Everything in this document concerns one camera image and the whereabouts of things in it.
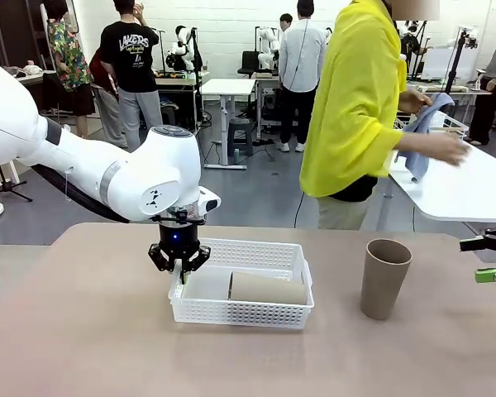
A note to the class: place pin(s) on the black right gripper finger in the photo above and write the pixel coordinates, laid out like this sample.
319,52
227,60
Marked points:
489,275
492,242

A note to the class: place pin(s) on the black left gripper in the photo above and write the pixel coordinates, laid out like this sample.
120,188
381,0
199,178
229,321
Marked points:
178,242

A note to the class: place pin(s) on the white plastic mesh basket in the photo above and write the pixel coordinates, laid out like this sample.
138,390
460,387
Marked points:
239,314

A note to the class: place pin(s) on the tall brown cup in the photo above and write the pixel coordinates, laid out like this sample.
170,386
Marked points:
268,289
382,285

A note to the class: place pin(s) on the blue grey cloth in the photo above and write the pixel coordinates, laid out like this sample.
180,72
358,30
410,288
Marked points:
419,157

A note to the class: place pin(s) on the person's right forearm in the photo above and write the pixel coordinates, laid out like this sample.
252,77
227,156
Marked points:
417,142

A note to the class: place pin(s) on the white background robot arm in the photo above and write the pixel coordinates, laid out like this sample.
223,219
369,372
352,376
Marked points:
268,45
182,45

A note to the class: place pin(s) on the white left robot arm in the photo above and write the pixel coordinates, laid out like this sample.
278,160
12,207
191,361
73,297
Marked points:
149,173

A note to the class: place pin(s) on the person's right hand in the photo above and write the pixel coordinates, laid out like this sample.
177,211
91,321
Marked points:
454,149

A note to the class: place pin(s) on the person's left hand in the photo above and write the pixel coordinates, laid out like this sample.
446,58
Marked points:
415,101

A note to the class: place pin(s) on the large white table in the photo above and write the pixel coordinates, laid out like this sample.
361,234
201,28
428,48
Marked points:
471,190

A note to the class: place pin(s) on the small grey bottle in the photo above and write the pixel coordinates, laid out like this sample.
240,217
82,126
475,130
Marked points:
235,156

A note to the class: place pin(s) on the grey plastic stool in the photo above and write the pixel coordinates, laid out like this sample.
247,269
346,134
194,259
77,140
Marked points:
239,128

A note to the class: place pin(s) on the black tall stand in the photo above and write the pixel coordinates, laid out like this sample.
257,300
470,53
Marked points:
196,82

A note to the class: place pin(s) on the white standing desk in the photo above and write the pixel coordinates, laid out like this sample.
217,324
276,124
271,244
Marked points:
227,87

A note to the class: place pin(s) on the black tripod with white head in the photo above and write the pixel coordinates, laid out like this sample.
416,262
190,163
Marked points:
459,62

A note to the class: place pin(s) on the black floor tripod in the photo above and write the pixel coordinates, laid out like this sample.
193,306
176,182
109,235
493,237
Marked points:
6,187

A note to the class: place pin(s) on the small white side table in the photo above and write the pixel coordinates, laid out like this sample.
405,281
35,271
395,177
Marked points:
13,171

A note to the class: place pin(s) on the person in yellow shirt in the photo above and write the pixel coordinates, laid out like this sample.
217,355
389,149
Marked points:
351,103

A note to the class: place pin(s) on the person in red sweater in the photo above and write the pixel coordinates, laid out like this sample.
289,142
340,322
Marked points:
103,70

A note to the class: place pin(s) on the person in black printed t-shirt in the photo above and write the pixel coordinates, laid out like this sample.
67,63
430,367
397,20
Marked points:
132,58

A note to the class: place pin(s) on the person in floral shirt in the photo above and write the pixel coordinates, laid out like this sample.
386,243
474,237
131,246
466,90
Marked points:
68,58

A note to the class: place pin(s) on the person in white shirt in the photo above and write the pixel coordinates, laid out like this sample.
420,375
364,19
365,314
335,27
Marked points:
301,58

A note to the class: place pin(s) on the black haired person behind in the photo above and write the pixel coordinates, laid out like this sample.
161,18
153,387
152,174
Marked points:
286,20

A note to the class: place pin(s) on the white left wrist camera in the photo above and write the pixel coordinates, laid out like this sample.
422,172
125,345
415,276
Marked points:
211,202

